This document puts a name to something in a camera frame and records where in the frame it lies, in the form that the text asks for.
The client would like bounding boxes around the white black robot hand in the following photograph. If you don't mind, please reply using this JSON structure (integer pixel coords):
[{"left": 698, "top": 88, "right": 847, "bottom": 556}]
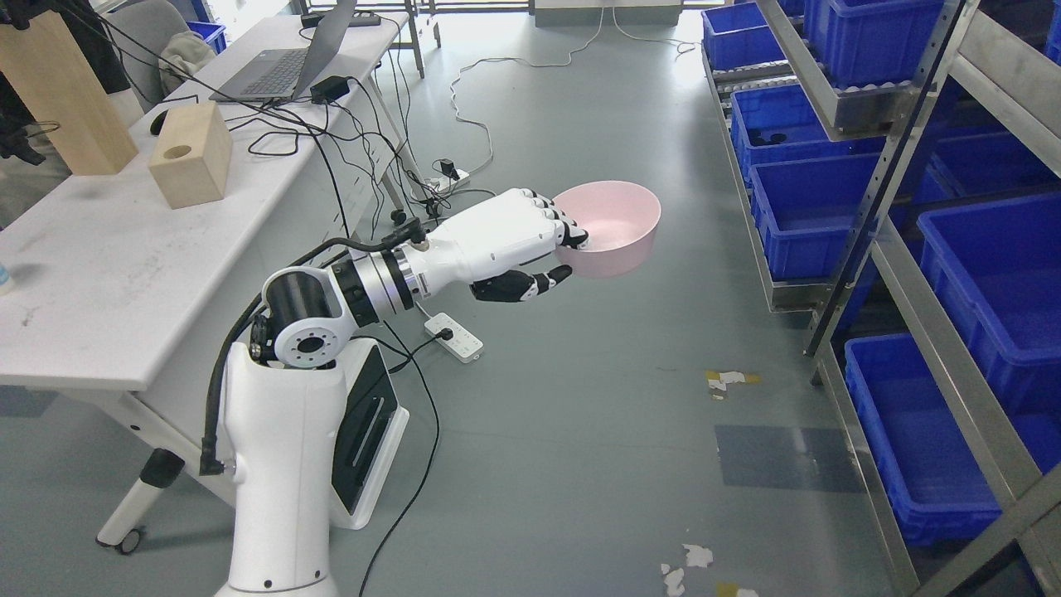
[{"left": 401, "top": 188, "right": 589, "bottom": 303}]

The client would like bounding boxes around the pink ikea bowl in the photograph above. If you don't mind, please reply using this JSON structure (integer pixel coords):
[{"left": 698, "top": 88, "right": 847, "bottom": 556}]
[{"left": 553, "top": 181, "right": 661, "bottom": 279}]

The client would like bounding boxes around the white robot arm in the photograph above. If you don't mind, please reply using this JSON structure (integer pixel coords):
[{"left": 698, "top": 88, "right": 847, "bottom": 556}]
[{"left": 209, "top": 246, "right": 422, "bottom": 596}]

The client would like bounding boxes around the steel shelf rack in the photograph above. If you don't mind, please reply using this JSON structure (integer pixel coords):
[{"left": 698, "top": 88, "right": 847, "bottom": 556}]
[{"left": 705, "top": 1, "right": 1060, "bottom": 596}]

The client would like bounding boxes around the white power strip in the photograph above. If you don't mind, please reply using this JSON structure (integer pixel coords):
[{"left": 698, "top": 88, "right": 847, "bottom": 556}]
[{"left": 424, "top": 313, "right": 484, "bottom": 363}]

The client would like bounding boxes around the grey laptop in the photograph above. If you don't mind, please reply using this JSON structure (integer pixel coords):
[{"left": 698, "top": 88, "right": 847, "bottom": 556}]
[{"left": 210, "top": 1, "right": 356, "bottom": 103}]

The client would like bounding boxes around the small wooden block with hole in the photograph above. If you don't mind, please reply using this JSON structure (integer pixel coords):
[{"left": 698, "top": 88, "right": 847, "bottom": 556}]
[{"left": 147, "top": 99, "right": 232, "bottom": 209}]

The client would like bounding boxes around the white desk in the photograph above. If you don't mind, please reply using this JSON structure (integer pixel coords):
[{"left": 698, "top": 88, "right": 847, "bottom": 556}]
[{"left": 0, "top": 10, "right": 415, "bottom": 556}]

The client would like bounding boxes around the tall wooden block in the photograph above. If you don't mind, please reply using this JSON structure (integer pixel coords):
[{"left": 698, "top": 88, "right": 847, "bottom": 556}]
[{"left": 1, "top": 10, "right": 138, "bottom": 175}]

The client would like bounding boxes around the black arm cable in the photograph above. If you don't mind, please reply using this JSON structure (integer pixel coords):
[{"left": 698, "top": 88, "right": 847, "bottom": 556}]
[{"left": 199, "top": 217, "right": 440, "bottom": 477}]

